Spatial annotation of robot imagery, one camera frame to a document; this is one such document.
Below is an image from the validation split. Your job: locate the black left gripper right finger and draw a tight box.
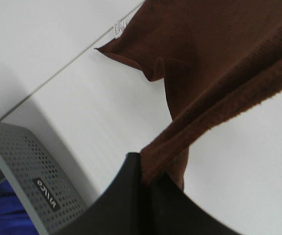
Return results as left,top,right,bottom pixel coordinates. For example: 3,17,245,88
147,173,239,235

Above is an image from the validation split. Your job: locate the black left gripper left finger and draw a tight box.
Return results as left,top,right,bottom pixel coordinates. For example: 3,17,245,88
58,152,153,235

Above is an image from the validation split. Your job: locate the brown towel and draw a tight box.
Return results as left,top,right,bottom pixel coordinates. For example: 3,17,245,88
98,0,282,185

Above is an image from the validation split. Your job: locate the blue cloth in basket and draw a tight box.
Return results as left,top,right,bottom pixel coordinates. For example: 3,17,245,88
0,180,38,235

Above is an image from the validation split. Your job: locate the grey perforated basket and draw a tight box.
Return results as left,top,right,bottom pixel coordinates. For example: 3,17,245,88
0,122,87,235

